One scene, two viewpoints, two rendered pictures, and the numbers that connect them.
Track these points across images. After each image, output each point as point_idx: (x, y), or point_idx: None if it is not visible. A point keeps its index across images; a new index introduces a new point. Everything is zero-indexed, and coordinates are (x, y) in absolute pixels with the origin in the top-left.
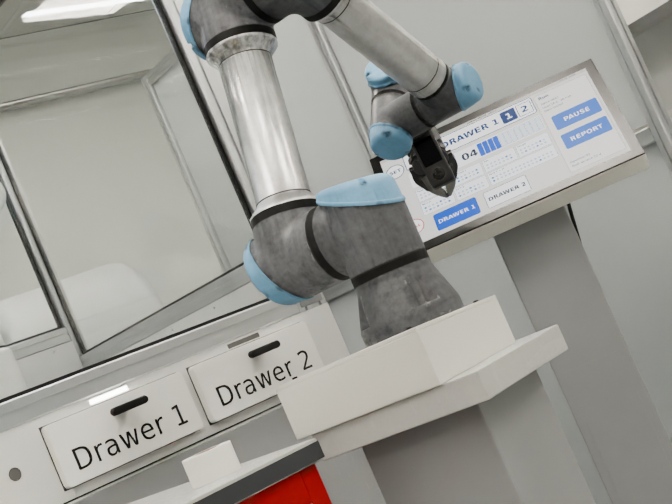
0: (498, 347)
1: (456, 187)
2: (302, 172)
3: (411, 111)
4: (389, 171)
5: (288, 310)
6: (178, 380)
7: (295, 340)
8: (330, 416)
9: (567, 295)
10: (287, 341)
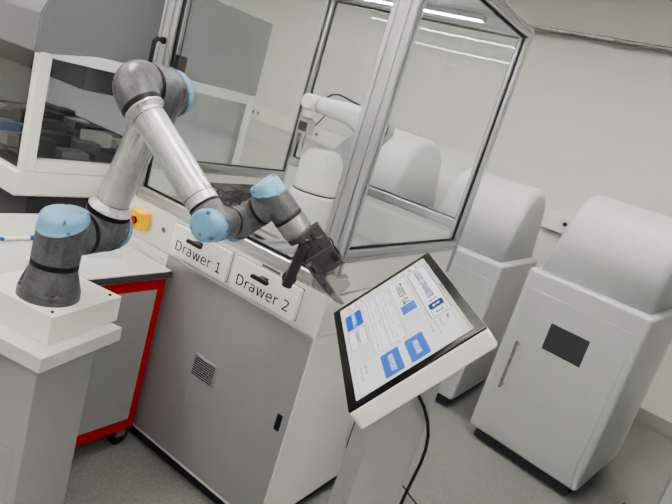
0: (29, 334)
1: (377, 309)
2: (108, 194)
3: None
4: (411, 267)
5: (302, 279)
6: (227, 255)
7: (288, 293)
8: None
9: (359, 438)
10: (284, 289)
